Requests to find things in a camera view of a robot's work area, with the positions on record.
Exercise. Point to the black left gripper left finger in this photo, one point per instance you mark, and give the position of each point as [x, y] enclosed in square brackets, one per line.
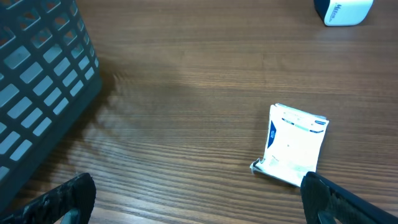
[72, 202]

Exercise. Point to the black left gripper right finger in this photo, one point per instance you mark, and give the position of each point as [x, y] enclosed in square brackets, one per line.
[326, 202]

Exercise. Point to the white small packet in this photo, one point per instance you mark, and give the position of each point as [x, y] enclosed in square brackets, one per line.
[294, 140]

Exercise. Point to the dark mesh shopping basket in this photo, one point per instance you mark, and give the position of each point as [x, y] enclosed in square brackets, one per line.
[49, 75]

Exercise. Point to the white barcode scanner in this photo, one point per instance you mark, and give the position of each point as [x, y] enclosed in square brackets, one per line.
[342, 12]

